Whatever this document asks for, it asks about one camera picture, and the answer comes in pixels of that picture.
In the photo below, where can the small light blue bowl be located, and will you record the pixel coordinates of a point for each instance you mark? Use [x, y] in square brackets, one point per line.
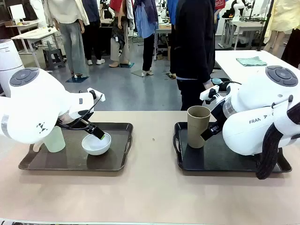
[216, 80]

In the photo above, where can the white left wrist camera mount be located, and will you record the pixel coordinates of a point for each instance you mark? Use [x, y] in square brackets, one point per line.
[97, 95]

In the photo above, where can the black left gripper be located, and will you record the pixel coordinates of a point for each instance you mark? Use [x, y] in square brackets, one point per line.
[85, 113]

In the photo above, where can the person in beige trousers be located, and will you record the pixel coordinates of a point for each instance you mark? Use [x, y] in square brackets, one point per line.
[119, 42]

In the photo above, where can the white bowl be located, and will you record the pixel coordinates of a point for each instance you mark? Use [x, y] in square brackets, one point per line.
[96, 147]

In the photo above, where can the white computer monitor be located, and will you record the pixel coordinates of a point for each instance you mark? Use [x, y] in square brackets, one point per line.
[16, 11]

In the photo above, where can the person in blue shirt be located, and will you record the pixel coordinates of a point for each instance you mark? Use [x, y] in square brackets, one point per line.
[147, 28]

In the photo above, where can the person's left hand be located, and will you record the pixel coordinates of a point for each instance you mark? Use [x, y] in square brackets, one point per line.
[207, 85]

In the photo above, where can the grey plastic stool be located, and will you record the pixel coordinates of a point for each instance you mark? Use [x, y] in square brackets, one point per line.
[54, 57]

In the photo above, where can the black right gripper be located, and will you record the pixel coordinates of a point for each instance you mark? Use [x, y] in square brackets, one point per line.
[218, 112]

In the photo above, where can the blue floor mat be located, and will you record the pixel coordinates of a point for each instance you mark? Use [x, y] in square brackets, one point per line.
[77, 79]

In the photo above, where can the white background desk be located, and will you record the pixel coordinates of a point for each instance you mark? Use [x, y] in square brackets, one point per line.
[35, 35]

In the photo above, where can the person in jeans, white jacket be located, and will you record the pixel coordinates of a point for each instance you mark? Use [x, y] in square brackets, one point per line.
[72, 35]

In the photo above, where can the person in dark clothes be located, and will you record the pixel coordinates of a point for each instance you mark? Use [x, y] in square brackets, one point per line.
[92, 35]

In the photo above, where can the green cloth mat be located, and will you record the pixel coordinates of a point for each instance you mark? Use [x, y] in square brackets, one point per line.
[252, 61]

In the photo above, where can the white side table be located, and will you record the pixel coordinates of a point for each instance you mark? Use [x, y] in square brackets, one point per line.
[234, 63]

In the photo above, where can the pale green tall cup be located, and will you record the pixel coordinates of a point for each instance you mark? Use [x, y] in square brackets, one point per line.
[55, 143]

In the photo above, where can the person in black jacket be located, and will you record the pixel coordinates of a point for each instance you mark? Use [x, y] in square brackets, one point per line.
[192, 47]

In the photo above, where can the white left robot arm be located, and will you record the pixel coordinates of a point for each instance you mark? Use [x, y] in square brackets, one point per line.
[35, 110]

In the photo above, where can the white cylindrical air purifier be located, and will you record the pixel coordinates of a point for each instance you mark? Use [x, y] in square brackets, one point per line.
[9, 58]

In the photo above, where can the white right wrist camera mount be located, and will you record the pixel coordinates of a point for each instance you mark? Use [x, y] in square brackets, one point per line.
[208, 93]

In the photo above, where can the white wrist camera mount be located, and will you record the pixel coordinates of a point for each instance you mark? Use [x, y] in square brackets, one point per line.
[97, 95]
[208, 93]

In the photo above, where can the dark brown serving tray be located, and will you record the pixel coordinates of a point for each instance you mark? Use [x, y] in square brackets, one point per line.
[70, 161]

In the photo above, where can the background workbench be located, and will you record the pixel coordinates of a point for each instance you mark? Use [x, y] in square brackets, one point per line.
[246, 25]

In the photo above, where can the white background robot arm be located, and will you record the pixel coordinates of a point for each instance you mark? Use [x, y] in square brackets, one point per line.
[237, 10]

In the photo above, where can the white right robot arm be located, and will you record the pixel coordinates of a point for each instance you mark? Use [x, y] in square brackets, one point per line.
[257, 110]

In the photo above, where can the black serving tray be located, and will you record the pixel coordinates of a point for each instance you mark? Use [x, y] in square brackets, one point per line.
[211, 159]

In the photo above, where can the black stand pole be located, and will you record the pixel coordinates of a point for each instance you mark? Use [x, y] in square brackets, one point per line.
[264, 28]

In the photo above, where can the brown tall cup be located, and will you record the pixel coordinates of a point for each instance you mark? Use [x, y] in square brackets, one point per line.
[195, 131]

